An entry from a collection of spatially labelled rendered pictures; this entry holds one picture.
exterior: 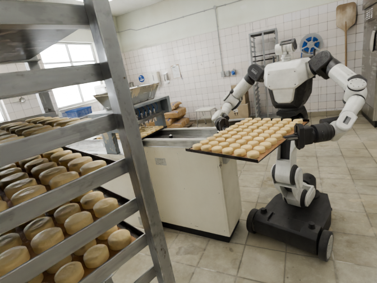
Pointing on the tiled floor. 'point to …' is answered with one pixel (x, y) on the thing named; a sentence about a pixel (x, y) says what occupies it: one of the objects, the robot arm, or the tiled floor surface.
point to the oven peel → (345, 19)
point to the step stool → (205, 115)
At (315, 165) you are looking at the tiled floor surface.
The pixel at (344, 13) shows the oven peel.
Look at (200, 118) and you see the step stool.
